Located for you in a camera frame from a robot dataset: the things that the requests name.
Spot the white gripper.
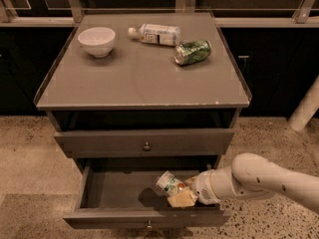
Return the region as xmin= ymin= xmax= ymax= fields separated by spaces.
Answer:
xmin=167 ymin=170 xmax=220 ymax=207

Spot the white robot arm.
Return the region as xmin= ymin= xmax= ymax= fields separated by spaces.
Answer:
xmin=161 ymin=152 xmax=319 ymax=213

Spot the middle drawer knob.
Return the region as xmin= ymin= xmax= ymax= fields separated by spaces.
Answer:
xmin=146 ymin=220 xmax=154 ymax=231

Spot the round top drawer knob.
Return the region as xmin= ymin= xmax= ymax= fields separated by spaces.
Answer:
xmin=143 ymin=142 xmax=152 ymax=151

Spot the closed grey top drawer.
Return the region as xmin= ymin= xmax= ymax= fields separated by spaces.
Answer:
xmin=54 ymin=128 xmax=234 ymax=158

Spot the open grey middle drawer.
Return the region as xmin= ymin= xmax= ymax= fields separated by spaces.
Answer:
xmin=64 ymin=156 xmax=230 ymax=229

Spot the grey drawer cabinet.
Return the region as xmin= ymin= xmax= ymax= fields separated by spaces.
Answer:
xmin=33 ymin=12 xmax=253 ymax=231

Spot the green soda can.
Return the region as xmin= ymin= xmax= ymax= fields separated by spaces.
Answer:
xmin=174 ymin=40 xmax=211 ymax=66

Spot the clear plastic water bottle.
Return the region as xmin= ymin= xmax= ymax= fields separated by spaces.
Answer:
xmin=128 ymin=24 xmax=180 ymax=47

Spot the white ceramic bowl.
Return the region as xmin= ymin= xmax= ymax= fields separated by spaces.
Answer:
xmin=78 ymin=27 xmax=116 ymax=58

